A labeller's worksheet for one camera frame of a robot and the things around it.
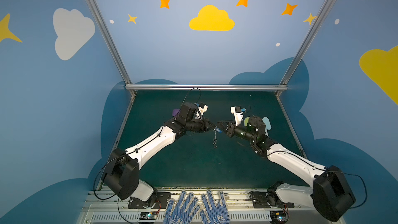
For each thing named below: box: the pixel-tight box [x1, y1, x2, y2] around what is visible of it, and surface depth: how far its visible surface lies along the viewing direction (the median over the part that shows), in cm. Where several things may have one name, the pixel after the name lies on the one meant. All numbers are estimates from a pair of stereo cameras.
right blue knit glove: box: [199, 189, 231, 224], surface depth 73 cm
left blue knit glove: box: [162, 190, 202, 224], surface depth 73 cm
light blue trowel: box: [261, 116, 272, 137], surface depth 106 cm
